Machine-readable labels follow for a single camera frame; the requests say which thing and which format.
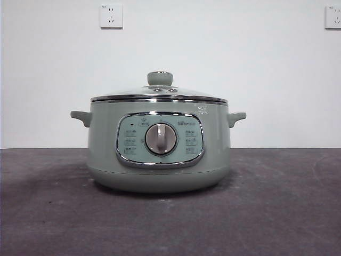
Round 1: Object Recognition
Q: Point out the white wall socket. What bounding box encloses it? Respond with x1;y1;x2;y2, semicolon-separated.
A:
324;5;341;30
100;4;124;29

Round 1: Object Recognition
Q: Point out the glass lid with green knob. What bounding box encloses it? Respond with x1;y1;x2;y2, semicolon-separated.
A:
90;70;229;103

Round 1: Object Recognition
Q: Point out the pale green electric cooking pot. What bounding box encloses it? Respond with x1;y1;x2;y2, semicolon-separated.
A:
69;100;247;193

